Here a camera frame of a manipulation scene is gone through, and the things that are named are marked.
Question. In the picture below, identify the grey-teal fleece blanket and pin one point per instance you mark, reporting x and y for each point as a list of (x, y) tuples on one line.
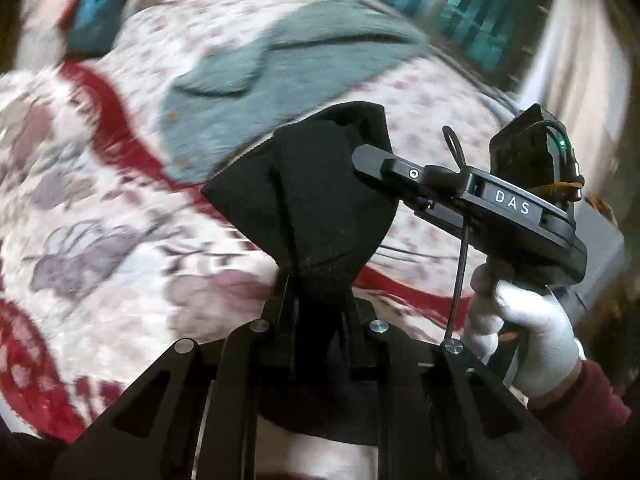
[(280, 60)]

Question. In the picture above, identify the beige curtain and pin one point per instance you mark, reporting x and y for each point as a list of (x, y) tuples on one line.
[(575, 50)]

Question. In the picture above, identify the person's right hand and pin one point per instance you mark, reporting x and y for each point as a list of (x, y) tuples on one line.
[(535, 340)]

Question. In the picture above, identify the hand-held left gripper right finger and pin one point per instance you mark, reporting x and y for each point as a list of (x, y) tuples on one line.
[(360, 340)]

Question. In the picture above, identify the black pants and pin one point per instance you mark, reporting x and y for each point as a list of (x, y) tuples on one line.
[(310, 200)]

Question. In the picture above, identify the blue cloth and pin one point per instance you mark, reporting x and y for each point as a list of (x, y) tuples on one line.
[(95, 15)]

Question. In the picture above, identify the person's right forearm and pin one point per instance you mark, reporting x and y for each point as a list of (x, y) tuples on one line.
[(590, 420)]

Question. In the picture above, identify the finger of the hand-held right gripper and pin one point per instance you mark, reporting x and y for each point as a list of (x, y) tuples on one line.
[(435, 207), (395, 170)]

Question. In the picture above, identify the window with grille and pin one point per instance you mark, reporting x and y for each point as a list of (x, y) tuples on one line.
[(465, 15)]

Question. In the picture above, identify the red and white blanket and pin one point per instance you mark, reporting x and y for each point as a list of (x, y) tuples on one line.
[(100, 185)]

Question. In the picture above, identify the white floral bed sheet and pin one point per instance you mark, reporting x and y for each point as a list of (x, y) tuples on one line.
[(425, 110)]

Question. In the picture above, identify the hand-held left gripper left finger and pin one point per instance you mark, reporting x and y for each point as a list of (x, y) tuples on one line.
[(285, 320)]

